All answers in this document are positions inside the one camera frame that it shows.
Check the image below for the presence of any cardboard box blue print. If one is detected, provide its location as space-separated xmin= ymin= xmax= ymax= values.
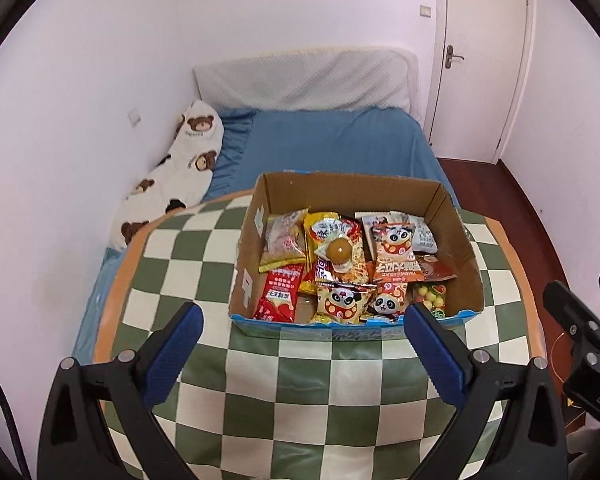
xmin=228 ymin=171 xmax=485 ymax=342

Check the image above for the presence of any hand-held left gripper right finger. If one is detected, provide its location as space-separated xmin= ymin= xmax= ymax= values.
xmin=404 ymin=301 xmax=569 ymax=480

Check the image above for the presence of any large red snack packet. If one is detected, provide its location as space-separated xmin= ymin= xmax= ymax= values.
xmin=252 ymin=264 xmax=307 ymax=323

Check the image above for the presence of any orange panda snack packet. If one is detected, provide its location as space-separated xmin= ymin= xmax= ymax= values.
xmin=370 ymin=222 xmax=427 ymax=283

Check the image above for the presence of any green gum balls packet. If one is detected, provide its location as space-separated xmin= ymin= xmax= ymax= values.
xmin=411 ymin=282 xmax=449 ymax=320

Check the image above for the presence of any white snack packet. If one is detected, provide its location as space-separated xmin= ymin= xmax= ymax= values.
xmin=355 ymin=210 xmax=438 ymax=253

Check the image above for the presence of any yellow-edged cracker packet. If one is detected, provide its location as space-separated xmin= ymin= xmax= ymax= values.
xmin=258 ymin=209 xmax=312 ymax=273

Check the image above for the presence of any yellow red snack packet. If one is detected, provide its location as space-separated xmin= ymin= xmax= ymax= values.
xmin=302 ymin=211 xmax=368 ymax=295

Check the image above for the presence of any white door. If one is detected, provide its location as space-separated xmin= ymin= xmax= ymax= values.
xmin=427 ymin=0 xmax=536 ymax=163

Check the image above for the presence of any braised egg clear packet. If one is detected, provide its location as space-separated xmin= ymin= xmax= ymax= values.
xmin=314 ymin=232 xmax=366 ymax=281

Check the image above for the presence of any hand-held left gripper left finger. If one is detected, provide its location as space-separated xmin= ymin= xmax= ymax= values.
xmin=37 ymin=301 xmax=204 ymax=480

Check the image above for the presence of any black cable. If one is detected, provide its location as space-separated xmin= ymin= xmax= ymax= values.
xmin=0 ymin=347 xmax=33 ymax=480

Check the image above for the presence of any yellow panda snack packet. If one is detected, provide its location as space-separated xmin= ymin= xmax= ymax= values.
xmin=311 ymin=282 xmax=377 ymax=326

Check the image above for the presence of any bed with blue sheet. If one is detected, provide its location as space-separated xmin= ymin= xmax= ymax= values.
xmin=70 ymin=107 xmax=456 ymax=361

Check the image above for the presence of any brown biscuit packet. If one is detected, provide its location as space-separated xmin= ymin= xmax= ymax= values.
xmin=420 ymin=254 xmax=458 ymax=282

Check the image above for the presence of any green white checkered tablecloth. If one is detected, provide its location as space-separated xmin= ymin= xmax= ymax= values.
xmin=92 ymin=190 xmax=546 ymax=480

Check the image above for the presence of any red-orange panda chips packet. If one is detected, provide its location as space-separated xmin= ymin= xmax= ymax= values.
xmin=364 ymin=282 xmax=411 ymax=322

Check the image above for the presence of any white bear print pillow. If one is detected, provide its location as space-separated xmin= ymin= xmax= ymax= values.
xmin=111 ymin=100 xmax=225 ymax=250

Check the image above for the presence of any white padded headboard cushion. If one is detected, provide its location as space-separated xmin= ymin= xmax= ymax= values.
xmin=192 ymin=46 xmax=421 ymax=121

